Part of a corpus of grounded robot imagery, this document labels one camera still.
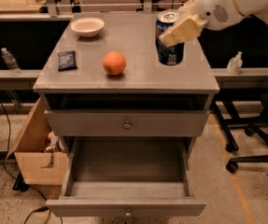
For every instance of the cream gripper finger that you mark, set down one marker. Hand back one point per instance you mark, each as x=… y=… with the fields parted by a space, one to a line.
x=189 y=8
x=183 y=30

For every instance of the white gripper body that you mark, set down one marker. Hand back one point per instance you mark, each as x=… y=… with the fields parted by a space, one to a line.
x=218 y=7

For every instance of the blue pepsi can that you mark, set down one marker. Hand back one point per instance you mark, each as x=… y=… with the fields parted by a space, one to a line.
x=169 y=53

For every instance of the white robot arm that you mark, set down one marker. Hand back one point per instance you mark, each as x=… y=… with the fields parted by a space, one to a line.
x=247 y=7

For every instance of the grey drawer cabinet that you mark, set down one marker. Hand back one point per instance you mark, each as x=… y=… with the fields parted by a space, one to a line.
x=145 y=85

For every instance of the closed top drawer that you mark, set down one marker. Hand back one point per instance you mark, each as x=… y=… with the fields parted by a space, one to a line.
x=78 y=123

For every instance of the open middle drawer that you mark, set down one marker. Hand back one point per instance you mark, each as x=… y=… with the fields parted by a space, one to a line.
x=127 y=177

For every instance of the hand sanitizer bottle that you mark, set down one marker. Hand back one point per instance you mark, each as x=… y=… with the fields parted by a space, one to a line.
x=235 y=64

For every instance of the orange fruit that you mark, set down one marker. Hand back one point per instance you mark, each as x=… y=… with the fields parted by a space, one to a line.
x=114 y=63

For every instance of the white bowl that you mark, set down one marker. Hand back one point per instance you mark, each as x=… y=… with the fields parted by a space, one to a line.
x=87 y=27

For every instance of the dark blue snack packet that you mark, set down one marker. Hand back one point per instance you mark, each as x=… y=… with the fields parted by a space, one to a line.
x=67 y=61

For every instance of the black office chair base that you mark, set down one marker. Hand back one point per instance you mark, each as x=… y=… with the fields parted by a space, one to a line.
x=244 y=127

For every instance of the clear water bottle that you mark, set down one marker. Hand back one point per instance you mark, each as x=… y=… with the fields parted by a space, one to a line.
x=11 y=62

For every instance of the cardboard box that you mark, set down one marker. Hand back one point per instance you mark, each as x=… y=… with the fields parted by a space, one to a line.
x=37 y=164

